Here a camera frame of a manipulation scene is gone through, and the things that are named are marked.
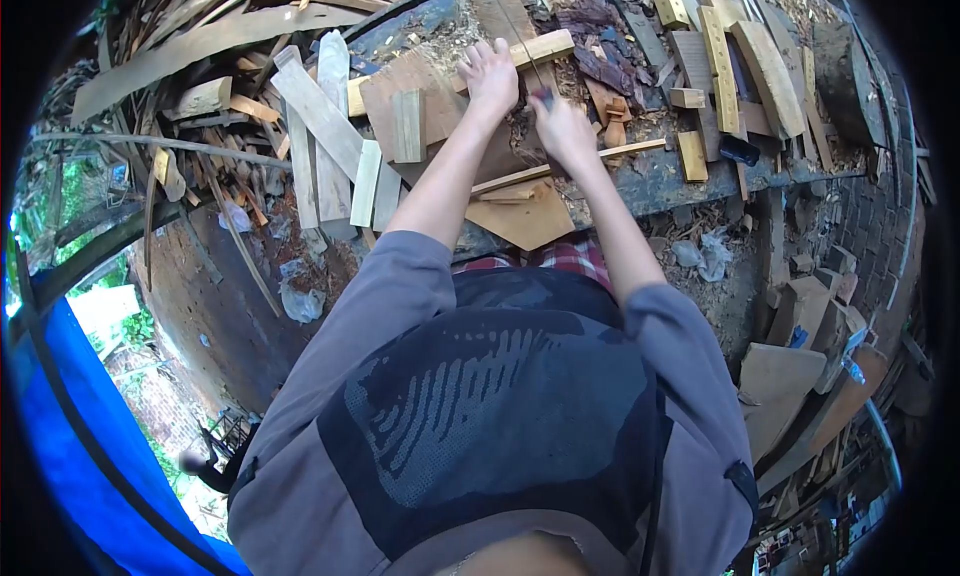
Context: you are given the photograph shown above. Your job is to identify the long pale wooden plank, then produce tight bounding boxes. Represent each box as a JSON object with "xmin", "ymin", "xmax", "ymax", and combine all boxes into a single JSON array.
[{"xmin": 314, "ymin": 30, "xmax": 354, "ymax": 225}]

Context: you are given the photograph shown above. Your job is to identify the pile of scrap wood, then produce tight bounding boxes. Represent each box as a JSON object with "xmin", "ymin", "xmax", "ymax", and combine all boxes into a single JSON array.
[{"xmin": 69, "ymin": 0, "xmax": 453, "ymax": 228}]

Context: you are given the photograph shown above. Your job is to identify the curved pale wooden plank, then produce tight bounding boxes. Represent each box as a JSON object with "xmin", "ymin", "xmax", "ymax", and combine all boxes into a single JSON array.
[{"xmin": 730, "ymin": 20, "xmax": 808, "ymax": 141}]

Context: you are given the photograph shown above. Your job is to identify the big dark wooden log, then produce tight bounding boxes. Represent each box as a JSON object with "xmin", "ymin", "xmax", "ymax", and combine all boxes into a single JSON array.
[{"xmin": 811, "ymin": 21, "xmax": 889, "ymax": 149}]

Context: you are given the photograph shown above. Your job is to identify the person's body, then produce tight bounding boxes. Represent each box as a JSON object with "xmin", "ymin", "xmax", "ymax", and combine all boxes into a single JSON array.
[{"xmin": 227, "ymin": 231, "xmax": 760, "ymax": 576}]

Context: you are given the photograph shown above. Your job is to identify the narrow grey wooden plank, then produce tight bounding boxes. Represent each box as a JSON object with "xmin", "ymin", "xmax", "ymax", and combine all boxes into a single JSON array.
[{"xmin": 284, "ymin": 102, "xmax": 321, "ymax": 232}]

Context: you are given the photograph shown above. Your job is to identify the person's left fingers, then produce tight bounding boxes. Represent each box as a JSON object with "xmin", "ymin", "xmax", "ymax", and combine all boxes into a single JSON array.
[{"xmin": 457, "ymin": 38, "xmax": 519, "ymax": 73}]

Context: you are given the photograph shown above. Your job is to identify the short grey wooden plank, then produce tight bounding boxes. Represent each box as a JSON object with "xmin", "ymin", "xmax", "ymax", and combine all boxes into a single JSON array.
[{"xmin": 372, "ymin": 158, "xmax": 403, "ymax": 234}]

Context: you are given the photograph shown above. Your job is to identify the person's right fingers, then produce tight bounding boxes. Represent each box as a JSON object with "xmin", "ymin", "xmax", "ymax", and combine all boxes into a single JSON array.
[{"xmin": 527, "ymin": 92, "xmax": 562, "ymax": 131}]

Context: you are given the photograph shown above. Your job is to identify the wide grey wooden plank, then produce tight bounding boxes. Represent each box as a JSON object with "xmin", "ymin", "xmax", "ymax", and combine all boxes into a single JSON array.
[{"xmin": 270, "ymin": 45, "xmax": 366, "ymax": 184}]

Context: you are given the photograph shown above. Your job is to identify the yellow wooden block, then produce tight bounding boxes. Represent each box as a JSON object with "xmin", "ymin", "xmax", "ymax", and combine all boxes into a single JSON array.
[
  {"xmin": 676, "ymin": 130, "xmax": 710, "ymax": 184},
  {"xmin": 651, "ymin": 0, "xmax": 692, "ymax": 31}
]

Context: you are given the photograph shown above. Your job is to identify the person's legs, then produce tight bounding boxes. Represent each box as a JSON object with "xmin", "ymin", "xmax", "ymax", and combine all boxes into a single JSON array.
[{"xmin": 453, "ymin": 234, "xmax": 613, "ymax": 294}]

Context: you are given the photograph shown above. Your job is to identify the brown angular plywood piece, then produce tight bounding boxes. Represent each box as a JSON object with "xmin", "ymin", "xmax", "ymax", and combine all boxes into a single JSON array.
[{"xmin": 464, "ymin": 176, "xmax": 577, "ymax": 253}]

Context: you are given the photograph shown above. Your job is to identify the crumpled clear plastic bag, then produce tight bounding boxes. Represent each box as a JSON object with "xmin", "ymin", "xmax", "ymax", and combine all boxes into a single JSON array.
[
  {"xmin": 670, "ymin": 226, "xmax": 734, "ymax": 284},
  {"xmin": 278, "ymin": 279, "xmax": 328, "ymax": 325}
]

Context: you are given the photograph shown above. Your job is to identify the blue tarp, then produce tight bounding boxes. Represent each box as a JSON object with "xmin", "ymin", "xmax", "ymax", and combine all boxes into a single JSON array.
[{"xmin": 3, "ymin": 257, "xmax": 253, "ymax": 576}]

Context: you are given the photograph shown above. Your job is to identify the light wooden bar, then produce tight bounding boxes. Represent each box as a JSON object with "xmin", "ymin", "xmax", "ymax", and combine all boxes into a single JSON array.
[{"xmin": 448, "ymin": 28, "xmax": 576, "ymax": 94}]

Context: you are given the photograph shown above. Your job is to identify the long yellow wooden bar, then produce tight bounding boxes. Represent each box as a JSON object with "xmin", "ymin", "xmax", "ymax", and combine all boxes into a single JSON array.
[{"xmin": 696, "ymin": 5, "xmax": 742, "ymax": 135}]

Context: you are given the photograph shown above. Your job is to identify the person's left hand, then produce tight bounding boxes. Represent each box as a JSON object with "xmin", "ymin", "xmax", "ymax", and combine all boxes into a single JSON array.
[{"xmin": 457, "ymin": 38, "xmax": 521, "ymax": 120}]

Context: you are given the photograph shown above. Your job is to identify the large brown wooden board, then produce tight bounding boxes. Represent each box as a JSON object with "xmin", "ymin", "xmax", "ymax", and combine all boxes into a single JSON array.
[{"xmin": 358, "ymin": 45, "xmax": 552, "ymax": 189}]

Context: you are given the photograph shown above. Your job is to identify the small pale wooden block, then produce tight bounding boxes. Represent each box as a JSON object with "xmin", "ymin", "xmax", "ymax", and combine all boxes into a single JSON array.
[{"xmin": 390, "ymin": 88, "xmax": 427, "ymax": 165}]

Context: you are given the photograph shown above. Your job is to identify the black hammer head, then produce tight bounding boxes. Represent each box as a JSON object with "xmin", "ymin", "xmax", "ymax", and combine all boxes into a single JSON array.
[{"xmin": 719, "ymin": 134, "xmax": 763, "ymax": 167}]

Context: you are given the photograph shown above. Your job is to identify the hand saw with dark handle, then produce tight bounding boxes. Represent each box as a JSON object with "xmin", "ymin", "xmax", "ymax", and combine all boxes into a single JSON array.
[{"xmin": 489, "ymin": 0, "xmax": 558, "ymax": 114}]

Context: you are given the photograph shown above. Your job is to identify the pile of bark pieces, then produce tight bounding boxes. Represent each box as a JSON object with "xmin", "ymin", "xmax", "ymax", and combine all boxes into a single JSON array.
[{"xmin": 525, "ymin": 0, "xmax": 665, "ymax": 120}]

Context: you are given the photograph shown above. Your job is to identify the short light wooden plank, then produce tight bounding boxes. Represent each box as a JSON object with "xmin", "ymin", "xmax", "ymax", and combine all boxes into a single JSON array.
[{"xmin": 348, "ymin": 138, "xmax": 384, "ymax": 229}]

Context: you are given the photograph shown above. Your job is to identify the thin wooden strip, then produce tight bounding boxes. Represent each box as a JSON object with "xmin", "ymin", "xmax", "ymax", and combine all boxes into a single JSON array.
[{"xmin": 470, "ymin": 137, "xmax": 668, "ymax": 199}]

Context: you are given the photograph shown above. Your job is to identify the person's right hand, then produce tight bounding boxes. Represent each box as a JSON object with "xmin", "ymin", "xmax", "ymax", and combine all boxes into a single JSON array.
[{"xmin": 527, "ymin": 92, "xmax": 601, "ymax": 174}]

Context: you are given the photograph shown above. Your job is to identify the short round log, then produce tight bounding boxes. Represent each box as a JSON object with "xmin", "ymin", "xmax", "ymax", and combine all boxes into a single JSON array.
[{"xmin": 160, "ymin": 75, "xmax": 234, "ymax": 122}]

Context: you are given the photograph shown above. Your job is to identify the stack of wooden offcuts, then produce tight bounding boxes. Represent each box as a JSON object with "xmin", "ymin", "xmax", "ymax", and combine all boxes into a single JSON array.
[{"xmin": 738, "ymin": 244, "xmax": 935, "ymax": 506}]

